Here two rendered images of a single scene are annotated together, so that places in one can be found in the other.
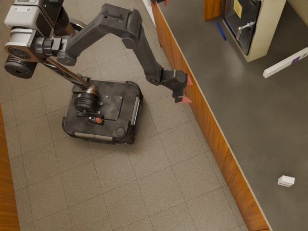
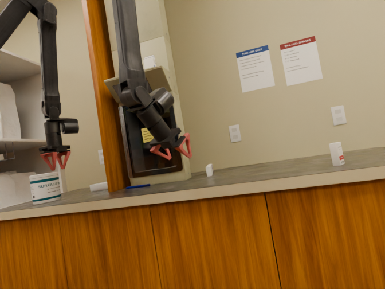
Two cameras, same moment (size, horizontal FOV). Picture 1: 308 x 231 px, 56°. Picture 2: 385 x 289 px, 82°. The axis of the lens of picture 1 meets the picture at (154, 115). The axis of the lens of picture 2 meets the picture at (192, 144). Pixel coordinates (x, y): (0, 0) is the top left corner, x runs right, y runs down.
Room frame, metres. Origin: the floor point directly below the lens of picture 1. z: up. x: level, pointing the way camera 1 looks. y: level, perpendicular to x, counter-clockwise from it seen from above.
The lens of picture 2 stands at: (0.39, 0.50, 1.06)
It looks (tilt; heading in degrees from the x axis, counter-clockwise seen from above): 3 degrees up; 285
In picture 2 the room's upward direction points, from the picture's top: 9 degrees counter-clockwise
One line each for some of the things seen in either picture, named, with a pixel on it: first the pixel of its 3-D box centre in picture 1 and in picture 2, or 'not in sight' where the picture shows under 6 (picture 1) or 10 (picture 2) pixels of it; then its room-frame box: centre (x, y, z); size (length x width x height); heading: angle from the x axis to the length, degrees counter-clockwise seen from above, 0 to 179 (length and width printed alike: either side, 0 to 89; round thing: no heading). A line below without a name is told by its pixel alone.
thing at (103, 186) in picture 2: not in sight; (106, 185); (1.29, -0.69, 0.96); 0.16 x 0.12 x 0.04; 172
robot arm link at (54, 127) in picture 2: not in sight; (54, 128); (1.19, -0.26, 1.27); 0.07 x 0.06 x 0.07; 60
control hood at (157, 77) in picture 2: not in sight; (138, 85); (0.90, -0.53, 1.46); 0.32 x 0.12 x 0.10; 1
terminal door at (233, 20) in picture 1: (238, 10); (150, 137); (0.90, -0.58, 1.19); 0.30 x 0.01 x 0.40; 1
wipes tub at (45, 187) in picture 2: not in sight; (45, 187); (1.48, -0.44, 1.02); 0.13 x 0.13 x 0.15
